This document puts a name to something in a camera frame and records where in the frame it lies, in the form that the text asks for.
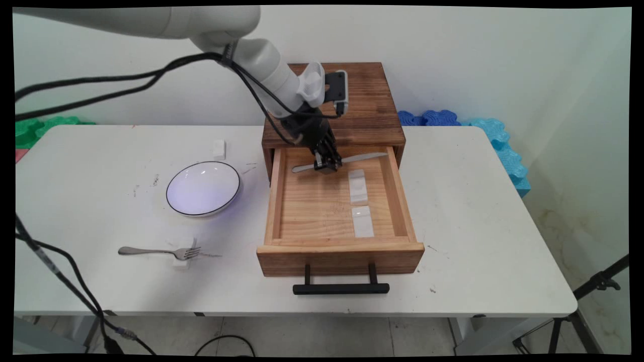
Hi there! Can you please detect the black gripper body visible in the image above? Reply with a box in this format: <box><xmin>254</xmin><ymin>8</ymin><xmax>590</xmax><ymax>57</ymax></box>
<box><xmin>279</xmin><ymin>108</ymin><xmax>336</xmax><ymax>152</ymax></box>

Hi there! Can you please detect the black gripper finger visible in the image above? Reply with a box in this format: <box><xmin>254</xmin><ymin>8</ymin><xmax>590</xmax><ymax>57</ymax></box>
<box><xmin>329</xmin><ymin>136</ymin><xmax>344</xmax><ymax>168</ymax></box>
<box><xmin>312</xmin><ymin>143</ymin><xmax>338</xmax><ymax>175</ymax></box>

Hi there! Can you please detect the steel table knife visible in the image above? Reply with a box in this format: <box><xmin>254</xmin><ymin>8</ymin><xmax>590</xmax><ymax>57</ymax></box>
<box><xmin>291</xmin><ymin>152</ymin><xmax>389</xmax><ymax>174</ymax></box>

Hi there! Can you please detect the white rest with round dimple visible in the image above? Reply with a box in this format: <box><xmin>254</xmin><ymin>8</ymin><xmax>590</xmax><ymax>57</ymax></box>
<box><xmin>348</xmin><ymin>169</ymin><xmax>370</xmax><ymax>206</ymax></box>

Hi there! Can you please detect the dark wooden cabinet casing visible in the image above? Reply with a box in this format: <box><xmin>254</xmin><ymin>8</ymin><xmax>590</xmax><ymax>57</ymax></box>
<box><xmin>262</xmin><ymin>62</ymin><xmax>407</xmax><ymax>182</ymax></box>

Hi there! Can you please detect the light wooden drawer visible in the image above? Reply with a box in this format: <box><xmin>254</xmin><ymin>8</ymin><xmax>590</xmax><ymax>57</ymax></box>
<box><xmin>257</xmin><ymin>146</ymin><xmax>426</xmax><ymax>278</ymax></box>

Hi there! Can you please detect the clear rest block in drawer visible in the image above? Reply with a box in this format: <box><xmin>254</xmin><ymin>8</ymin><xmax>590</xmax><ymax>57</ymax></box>
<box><xmin>352</xmin><ymin>206</ymin><xmax>375</xmax><ymax>238</ymax></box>

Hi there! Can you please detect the dark blue foam mat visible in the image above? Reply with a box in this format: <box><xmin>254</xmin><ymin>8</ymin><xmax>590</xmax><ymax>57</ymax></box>
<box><xmin>398</xmin><ymin>110</ymin><xmax>462</xmax><ymax>127</ymax></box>

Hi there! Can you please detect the white plate with black rim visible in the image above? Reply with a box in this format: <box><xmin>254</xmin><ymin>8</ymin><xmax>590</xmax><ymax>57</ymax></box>
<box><xmin>166</xmin><ymin>160</ymin><xmax>242</xmax><ymax>218</ymax></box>

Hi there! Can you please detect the light blue foam mat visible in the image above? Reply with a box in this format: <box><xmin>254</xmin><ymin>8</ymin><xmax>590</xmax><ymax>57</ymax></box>
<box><xmin>460</xmin><ymin>118</ymin><xmax>532</xmax><ymax>198</ymax></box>

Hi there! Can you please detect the steel fork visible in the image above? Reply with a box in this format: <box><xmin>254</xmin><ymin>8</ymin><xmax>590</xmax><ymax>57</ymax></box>
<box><xmin>118</xmin><ymin>245</ymin><xmax>202</xmax><ymax>260</ymax></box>

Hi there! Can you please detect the white table leg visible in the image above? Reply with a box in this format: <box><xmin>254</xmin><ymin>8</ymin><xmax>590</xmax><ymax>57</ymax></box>
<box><xmin>448</xmin><ymin>317</ymin><xmax>477</xmax><ymax>353</ymax></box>
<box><xmin>75</xmin><ymin>316</ymin><xmax>104</xmax><ymax>342</ymax></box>

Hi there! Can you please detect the green foam mat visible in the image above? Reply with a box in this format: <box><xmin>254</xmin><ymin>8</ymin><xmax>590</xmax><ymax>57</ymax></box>
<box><xmin>15</xmin><ymin>116</ymin><xmax>96</xmax><ymax>149</ymax></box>

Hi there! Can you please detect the black tripod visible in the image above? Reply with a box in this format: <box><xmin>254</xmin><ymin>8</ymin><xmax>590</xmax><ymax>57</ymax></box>
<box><xmin>512</xmin><ymin>254</ymin><xmax>630</xmax><ymax>355</ymax></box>

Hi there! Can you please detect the white ribbed camera mount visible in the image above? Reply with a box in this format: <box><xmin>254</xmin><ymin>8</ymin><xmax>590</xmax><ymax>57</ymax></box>
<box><xmin>297</xmin><ymin>61</ymin><xmax>326</xmax><ymax>108</ymax></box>

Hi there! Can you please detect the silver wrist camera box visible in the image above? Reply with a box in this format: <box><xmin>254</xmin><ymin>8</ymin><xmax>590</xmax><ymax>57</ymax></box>
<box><xmin>325</xmin><ymin>70</ymin><xmax>349</xmax><ymax>116</ymax></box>

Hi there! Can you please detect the black drawer handle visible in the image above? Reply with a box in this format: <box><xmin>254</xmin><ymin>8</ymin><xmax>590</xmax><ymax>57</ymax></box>
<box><xmin>293</xmin><ymin>263</ymin><xmax>390</xmax><ymax>295</ymax></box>

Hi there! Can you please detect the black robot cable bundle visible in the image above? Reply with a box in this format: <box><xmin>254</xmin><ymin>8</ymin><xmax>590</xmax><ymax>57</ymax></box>
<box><xmin>14</xmin><ymin>50</ymin><xmax>344</xmax><ymax>147</ymax></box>

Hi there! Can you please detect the black looped cable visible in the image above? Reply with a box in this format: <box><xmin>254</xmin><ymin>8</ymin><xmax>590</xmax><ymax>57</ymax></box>
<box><xmin>194</xmin><ymin>334</ymin><xmax>257</xmax><ymax>356</ymax></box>

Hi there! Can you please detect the black cable with silver plug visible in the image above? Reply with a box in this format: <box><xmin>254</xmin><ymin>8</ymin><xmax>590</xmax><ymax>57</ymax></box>
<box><xmin>14</xmin><ymin>214</ymin><xmax>157</xmax><ymax>355</ymax></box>

